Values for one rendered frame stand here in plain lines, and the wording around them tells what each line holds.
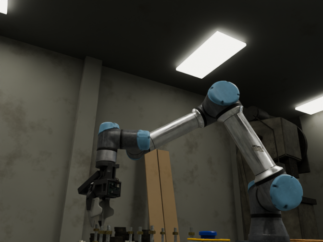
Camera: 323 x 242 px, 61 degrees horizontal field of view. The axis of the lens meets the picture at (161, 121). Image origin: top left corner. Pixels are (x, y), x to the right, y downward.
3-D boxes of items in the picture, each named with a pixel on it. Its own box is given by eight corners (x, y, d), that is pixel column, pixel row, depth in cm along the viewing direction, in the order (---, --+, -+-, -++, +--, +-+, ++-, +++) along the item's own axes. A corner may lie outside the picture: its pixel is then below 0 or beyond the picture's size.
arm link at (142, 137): (149, 137, 111) (122, 135, 110) (150, 127, 101) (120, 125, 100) (148, 155, 108) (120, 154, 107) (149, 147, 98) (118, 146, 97)
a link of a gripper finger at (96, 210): (95, 225, 85) (102, 196, 89) (83, 225, 88) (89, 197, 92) (103, 227, 87) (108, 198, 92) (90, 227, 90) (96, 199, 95)
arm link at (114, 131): (120, 121, 101) (97, 120, 100) (118, 150, 97) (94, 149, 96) (122, 128, 108) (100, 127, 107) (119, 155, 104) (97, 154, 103)
